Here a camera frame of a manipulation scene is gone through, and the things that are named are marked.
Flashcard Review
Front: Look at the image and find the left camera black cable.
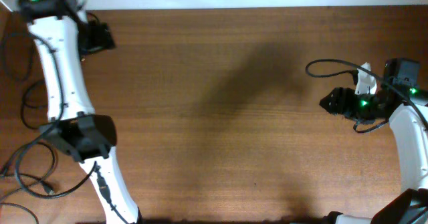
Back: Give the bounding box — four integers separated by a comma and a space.
13, 33, 130, 224

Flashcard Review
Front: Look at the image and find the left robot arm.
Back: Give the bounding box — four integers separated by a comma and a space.
17, 0, 143, 223

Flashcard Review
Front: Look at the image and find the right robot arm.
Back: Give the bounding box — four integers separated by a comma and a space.
320, 58, 427, 224

